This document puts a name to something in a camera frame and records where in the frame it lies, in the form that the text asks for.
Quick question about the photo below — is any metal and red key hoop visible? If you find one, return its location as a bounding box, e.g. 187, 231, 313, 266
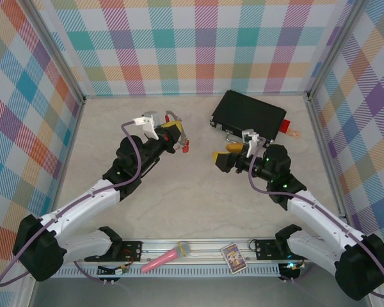
164, 109, 191, 155

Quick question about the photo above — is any black carrying case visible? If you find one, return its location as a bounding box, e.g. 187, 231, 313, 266
208, 89, 288, 146

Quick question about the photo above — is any small picture card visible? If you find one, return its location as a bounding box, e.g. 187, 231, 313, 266
221, 243, 248, 273

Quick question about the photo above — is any pink toy microphone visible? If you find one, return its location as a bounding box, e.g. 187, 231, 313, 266
140, 241, 191, 274

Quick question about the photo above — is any grey metal shelf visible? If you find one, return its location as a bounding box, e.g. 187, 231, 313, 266
28, 275, 372, 307

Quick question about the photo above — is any aluminium back rail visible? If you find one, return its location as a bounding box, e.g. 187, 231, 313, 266
83, 92, 310, 98

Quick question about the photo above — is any aluminium side rail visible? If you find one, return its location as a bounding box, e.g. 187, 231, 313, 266
51, 97, 87, 221
305, 95, 349, 222

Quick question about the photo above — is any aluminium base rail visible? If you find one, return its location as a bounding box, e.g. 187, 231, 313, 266
67, 237, 323, 265

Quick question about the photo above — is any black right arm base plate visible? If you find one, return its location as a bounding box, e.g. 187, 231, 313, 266
249, 238, 292, 262

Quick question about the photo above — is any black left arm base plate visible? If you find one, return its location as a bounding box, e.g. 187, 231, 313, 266
84, 239, 144, 264

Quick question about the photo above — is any white slotted cable duct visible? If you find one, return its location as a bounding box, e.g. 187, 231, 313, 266
38, 264, 281, 278

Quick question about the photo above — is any aluminium frame post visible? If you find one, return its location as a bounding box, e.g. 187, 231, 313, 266
25, 0, 87, 103
305, 0, 367, 102

